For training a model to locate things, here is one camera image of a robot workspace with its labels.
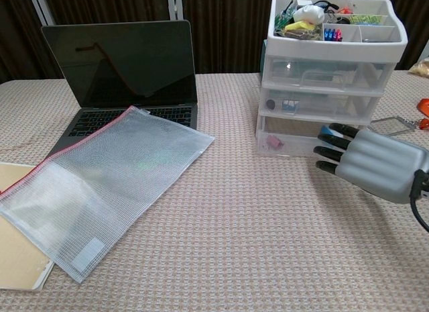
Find right black grey robot hand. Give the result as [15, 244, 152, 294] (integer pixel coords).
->
[313, 122, 429, 205]

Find clear drawer with pink clips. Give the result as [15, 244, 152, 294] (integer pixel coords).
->
[256, 129, 336, 158]

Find clear drawer with blue item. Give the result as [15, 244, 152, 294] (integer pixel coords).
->
[259, 87, 383, 122]

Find white plastic drawer unit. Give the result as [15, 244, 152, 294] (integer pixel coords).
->
[255, 0, 409, 158]

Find clear drawer with clear case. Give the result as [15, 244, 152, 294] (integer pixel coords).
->
[266, 55, 397, 91]

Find grey open laptop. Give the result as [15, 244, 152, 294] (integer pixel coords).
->
[40, 19, 199, 158]

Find clear badge holder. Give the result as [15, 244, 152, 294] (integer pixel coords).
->
[370, 115, 420, 136]

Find yellow snack plastic bag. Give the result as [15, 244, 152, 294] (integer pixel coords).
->
[408, 58, 429, 80]

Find pink binder clips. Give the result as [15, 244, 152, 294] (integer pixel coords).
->
[264, 136, 285, 149]

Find blue red coloured clips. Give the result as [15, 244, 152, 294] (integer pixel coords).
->
[323, 27, 343, 42]

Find green patterned flat packet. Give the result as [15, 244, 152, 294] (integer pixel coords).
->
[350, 13, 383, 25]

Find brown snack packet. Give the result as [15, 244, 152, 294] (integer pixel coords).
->
[283, 28, 321, 40]

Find pink woven tablecloth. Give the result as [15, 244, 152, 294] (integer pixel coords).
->
[0, 70, 429, 312]

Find white crumpled ball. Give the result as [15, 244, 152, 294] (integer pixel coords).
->
[293, 3, 325, 24]

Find black glasses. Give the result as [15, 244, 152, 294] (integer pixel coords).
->
[311, 0, 339, 10]

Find green printed packet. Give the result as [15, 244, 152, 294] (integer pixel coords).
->
[274, 11, 294, 30]

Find clear mesh zip pouch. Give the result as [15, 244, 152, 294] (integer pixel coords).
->
[0, 105, 216, 284]

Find manila paper folder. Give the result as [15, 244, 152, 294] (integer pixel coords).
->
[0, 162, 55, 292]

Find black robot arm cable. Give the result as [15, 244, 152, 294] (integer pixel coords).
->
[410, 169, 429, 232]

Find orange lanyard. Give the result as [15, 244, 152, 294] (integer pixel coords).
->
[416, 97, 429, 130]

